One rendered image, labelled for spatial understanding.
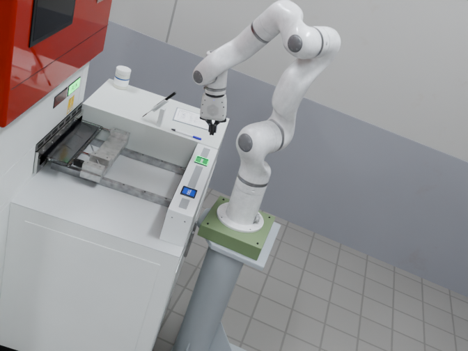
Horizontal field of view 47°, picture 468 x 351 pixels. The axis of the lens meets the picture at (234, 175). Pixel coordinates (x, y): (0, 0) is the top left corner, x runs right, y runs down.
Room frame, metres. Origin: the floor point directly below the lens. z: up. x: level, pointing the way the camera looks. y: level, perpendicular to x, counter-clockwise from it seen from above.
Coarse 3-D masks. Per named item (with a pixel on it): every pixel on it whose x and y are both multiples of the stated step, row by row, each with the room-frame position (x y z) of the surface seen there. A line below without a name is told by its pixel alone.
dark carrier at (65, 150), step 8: (72, 128) 1.97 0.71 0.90; (80, 128) 1.99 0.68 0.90; (88, 128) 2.01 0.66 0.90; (96, 128) 2.03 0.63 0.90; (64, 136) 1.88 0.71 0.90; (72, 136) 1.90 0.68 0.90; (80, 136) 1.92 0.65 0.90; (88, 136) 1.94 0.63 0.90; (56, 144) 1.80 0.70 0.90; (64, 144) 1.82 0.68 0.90; (72, 144) 1.84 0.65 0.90; (80, 144) 1.86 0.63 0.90; (48, 152) 1.73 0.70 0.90; (56, 152) 1.75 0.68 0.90; (64, 152) 1.77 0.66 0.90; (72, 152) 1.79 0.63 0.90; (64, 160) 1.71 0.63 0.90
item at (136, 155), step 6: (90, 144) 2.02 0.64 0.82; (96, 144) 2.02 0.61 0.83; (126, 150) 2.02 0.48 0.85; (132, 150) 2.04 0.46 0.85; (126, 156) 2.02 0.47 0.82; (132, 156) 2.02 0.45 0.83; (138, 156) 2.02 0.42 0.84; (144, 156) 2.03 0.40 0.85; (150, 156) 2.04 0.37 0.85; (144, 162) 2.02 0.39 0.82; (150, 162) 2.03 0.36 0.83; (156, 162) 2.03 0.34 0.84; (162, 162) 2.03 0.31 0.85; (168, 162) 2.04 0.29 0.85; (162, 168) 2.03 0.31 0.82; (168, 168) 2.03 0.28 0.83; (174, 168) 2.03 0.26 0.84; (180, 168) 2.03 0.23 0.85; (180, 174) 2.03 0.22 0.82
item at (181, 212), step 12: (192, 156) 1.97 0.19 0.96; (204, 156) 2.01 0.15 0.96; (192, 168) 1.88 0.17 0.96; (204, 168) 1.91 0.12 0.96; (192, 180) 1.79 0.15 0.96; (204, 180) 1.81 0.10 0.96; (180, 204) 1.61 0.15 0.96; (192, 204) 1.63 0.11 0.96; (168, 216) 1.55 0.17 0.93; (180, 216) 1.55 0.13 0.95; (192, 216) 1.56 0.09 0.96; (168, 228) 1.55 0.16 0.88; (180, 228) 1.55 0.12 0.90; (168, 240) 1.55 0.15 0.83; (180, 240) 1.55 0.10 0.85
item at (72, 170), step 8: (56, 168) 1.75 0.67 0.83; (64, 168) 1.75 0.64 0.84; (72, 168) 1.76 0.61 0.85; (104, 184) 1.75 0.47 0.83; (112, 184) 1.75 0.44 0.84; (120, 184) 1.76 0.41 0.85; (128, 192) 1.76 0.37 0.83; (136, 192) 1.76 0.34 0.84; (144, 192) 1.76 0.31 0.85; (152, 200) 1.76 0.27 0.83; (160, 200) 1.76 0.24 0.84; (168, 200) 1.76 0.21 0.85
